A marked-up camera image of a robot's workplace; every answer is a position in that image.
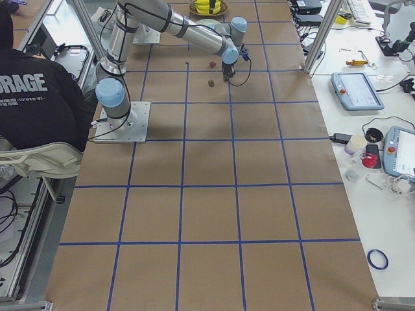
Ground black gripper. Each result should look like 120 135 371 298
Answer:
221 62 235 82

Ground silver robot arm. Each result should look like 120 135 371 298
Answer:
93 1 251 143

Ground light green plate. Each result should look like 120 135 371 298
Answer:
196 18 220 29

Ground wicker fruit basket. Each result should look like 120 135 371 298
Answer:
189 1 228 16

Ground yellow banana bunch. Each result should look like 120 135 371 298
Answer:
193 0 221 15

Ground blue teach pendant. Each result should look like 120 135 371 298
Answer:
331 73 385 111
383 126 414 183

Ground black power adapter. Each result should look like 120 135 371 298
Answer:
329 133 351 144

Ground white paper cup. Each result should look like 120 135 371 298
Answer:
344 135 367 156

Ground red round object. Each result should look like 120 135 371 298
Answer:
360 153 381 169

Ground person in black jacket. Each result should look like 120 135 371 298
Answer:
1 7 98 152

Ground grey office chair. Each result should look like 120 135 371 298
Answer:
1 142 83 203

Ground blue tape roll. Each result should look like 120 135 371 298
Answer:
366 249 389 271

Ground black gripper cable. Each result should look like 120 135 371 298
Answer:
228 58 253 87

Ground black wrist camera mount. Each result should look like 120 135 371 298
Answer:
239 45 251 62

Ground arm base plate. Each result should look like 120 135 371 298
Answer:
133 23 161 45
92 101 151 143

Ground aluminium frame post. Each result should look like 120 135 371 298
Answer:
303 0 344 74

